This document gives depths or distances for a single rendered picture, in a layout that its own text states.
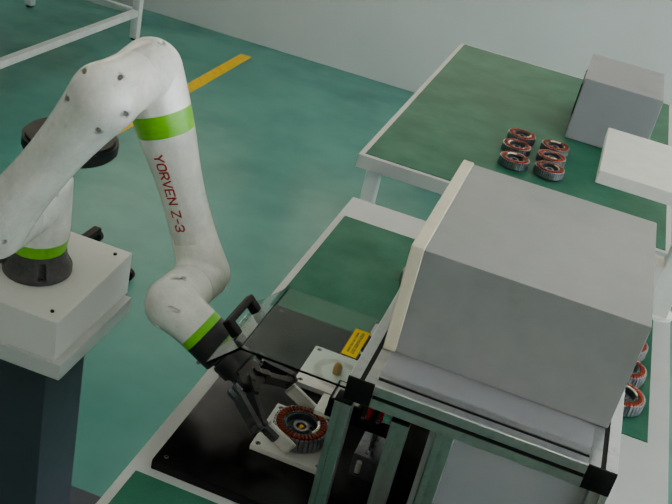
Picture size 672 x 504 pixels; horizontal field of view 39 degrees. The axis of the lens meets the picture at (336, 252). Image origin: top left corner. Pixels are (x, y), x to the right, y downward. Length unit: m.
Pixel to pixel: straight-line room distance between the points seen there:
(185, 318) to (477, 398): 0.59
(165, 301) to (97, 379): 1.46
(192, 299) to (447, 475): 0.59
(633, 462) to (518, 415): 0.71
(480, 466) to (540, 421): 0.12
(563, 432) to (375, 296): 1.03
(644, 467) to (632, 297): 0.72
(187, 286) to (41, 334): 0.37
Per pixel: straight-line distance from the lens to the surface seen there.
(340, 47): 6.66
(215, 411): 1.97
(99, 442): 3.04
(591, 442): 1.60
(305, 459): 1.89
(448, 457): 1.60
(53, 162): 1.78
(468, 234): 1.63
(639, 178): 2.48
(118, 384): 3.27
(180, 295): 1.84
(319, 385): 2.08
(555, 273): 1.60
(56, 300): 2.11
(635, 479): 2.21
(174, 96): 1.82
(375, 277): 2.59
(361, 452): 1.87
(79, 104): 1.69
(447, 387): 1.59
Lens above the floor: 2.00
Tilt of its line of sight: 28 degrees down
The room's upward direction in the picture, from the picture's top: 13 degrees clockwise
